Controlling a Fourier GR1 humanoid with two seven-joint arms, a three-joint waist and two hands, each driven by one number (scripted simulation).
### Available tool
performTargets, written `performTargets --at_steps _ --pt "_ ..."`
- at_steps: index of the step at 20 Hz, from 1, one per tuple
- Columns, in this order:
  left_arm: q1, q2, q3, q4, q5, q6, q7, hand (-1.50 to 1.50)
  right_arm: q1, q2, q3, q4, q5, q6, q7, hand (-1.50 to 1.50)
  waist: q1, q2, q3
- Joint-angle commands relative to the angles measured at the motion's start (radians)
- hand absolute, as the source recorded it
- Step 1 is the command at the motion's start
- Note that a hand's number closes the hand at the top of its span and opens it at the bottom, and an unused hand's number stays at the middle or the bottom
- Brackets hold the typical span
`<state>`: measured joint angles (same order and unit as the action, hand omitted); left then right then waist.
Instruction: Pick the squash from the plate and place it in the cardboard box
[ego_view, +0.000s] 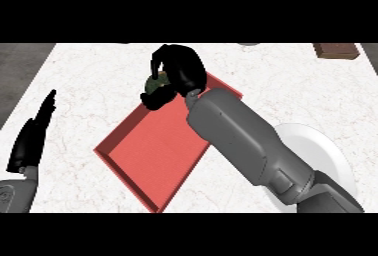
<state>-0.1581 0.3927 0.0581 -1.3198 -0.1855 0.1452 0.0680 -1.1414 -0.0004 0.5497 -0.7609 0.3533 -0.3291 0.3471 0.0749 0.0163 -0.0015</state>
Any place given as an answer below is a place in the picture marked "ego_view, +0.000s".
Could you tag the grey round object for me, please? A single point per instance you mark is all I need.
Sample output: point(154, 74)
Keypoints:
point(248, 44)

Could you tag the red shallow box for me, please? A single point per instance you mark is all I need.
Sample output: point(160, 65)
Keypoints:
point(157, 153)

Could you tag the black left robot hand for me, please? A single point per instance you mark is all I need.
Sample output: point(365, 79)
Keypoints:
point(31, 140)

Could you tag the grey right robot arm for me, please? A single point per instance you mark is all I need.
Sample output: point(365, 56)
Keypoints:
point(251, 143)

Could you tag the brown wooden block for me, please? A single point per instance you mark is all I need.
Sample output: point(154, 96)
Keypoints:
point(337, 50)

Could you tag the white plate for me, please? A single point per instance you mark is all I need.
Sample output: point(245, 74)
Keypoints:
point(319, 150)

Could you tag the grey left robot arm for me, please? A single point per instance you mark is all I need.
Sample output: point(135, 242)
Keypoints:
point(19, 193)

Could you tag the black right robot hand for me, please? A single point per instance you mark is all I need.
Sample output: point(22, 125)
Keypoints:
point(185, 68)

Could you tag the green squash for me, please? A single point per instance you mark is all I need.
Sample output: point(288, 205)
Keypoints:
point(157, 84)

